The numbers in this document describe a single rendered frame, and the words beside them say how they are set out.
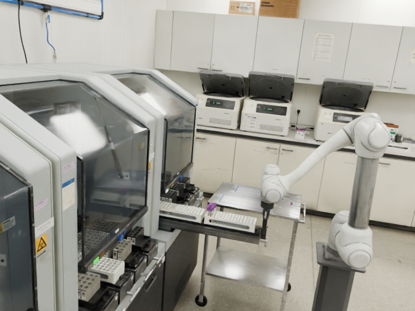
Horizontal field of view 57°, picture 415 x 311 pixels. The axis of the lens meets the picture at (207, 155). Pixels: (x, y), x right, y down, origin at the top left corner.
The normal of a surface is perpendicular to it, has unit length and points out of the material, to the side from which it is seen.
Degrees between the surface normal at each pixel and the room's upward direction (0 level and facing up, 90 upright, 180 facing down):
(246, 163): 90
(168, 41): 90
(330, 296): 90
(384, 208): 90
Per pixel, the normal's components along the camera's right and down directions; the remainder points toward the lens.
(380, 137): -0.09, 0.16
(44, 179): 0.97, 0.14
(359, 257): -0.10, 0.37
